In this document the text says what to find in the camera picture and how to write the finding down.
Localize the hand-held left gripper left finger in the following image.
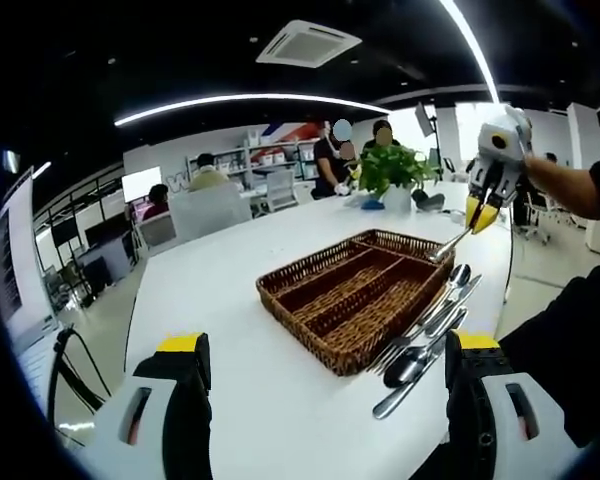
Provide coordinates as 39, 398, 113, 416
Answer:
92, 331, 214, 480

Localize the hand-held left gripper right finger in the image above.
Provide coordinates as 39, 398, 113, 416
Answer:
444, 328, 589, 480

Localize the pile of steel utensils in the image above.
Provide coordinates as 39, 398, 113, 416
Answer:
367, 263, 484, 421

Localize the brown wicker storage tray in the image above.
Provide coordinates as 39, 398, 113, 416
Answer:
254, 228, 457, 378

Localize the white storage shelf with boxes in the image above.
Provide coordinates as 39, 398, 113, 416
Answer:
185, 127, 326, 186

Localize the black and grey device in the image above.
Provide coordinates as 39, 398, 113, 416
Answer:
410, 188, 446, 211

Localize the white rolling office chair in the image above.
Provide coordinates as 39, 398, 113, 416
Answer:
522, 192, 554, 246

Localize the monitor on tripod stand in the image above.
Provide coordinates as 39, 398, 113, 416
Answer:
413, 101, 444, 166

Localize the person's black clothed torso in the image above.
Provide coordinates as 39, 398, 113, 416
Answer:
497, 99, 600, 449

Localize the green plant in white pot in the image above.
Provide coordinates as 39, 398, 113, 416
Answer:
357, 144, 441, 212

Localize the white mesh office chair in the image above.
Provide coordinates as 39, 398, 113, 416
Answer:
264, 169, 301, 214

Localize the black desk monitor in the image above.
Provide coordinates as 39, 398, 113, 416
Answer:
83, 220, 131, 251

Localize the black monitor on stand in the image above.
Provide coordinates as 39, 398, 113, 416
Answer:
50, 220, 83, 251

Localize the grey white office chair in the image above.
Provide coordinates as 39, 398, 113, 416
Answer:
132, 212, 179, 251

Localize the ceiling air conditioner vent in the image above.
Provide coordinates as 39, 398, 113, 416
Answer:
254, 19, 364, 69

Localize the translucent white chair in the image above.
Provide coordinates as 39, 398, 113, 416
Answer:
169, 182, 254, 241

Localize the long curved ceiling light strip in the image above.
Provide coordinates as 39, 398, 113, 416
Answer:
113, 93, 391, 127

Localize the bright white screen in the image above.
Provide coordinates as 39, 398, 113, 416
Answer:
121, 166, 162, 201

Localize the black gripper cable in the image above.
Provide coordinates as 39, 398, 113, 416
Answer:
502, 209, 519, 306

